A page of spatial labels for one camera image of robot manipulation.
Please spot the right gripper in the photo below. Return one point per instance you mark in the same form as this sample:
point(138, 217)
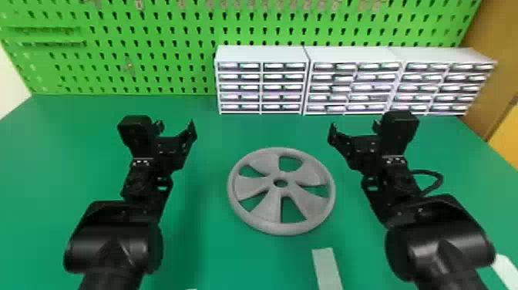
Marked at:
point(366, 153)

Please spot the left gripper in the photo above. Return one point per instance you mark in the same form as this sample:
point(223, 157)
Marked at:
point(170, 153)

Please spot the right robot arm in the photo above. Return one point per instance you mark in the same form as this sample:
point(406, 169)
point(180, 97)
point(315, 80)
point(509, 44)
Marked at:
point(433, 239)

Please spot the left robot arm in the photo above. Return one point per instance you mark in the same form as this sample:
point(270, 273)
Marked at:
point(117, 239)

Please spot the grey wheel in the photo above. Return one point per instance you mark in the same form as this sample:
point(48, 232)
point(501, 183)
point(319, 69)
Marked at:
point(270, 206)

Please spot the white drawer cabinet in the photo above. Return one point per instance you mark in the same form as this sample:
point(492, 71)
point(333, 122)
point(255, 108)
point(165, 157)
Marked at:
point(441, 56)
point(348, 54)
point(259, 54)

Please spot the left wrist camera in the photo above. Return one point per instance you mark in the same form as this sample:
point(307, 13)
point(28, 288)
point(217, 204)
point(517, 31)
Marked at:
point(135, 133)

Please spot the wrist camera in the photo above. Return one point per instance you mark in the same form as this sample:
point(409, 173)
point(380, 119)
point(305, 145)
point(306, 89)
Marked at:
point(398, 129)
point(135, 133)

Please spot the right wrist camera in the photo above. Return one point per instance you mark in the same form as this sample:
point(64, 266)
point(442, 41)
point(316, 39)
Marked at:
point(398, 129)

